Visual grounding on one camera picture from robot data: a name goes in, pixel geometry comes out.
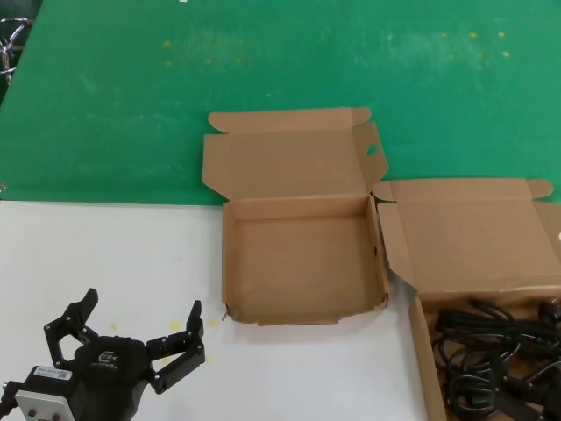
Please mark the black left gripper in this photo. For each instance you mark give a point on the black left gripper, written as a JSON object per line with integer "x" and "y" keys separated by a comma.
{"x": 109, "y": 377}

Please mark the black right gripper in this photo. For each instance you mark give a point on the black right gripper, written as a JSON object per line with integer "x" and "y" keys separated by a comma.
{"x": 554, "y": 403}

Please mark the cardboard box with holed flap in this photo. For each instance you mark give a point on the cardboard box with holed flap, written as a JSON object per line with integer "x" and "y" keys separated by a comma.
{"x": 302, "y": 263}

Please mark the green table mat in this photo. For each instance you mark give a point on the green table mat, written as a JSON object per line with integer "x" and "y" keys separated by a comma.
{"x": 131, "y": 109}

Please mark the black stool with chrome base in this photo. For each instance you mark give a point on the black stool with chrome base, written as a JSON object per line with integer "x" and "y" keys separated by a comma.
{"x": 17, "y": 31}

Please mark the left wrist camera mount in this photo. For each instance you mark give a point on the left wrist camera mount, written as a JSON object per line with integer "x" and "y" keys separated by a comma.
{"x": 44, "y": 394}

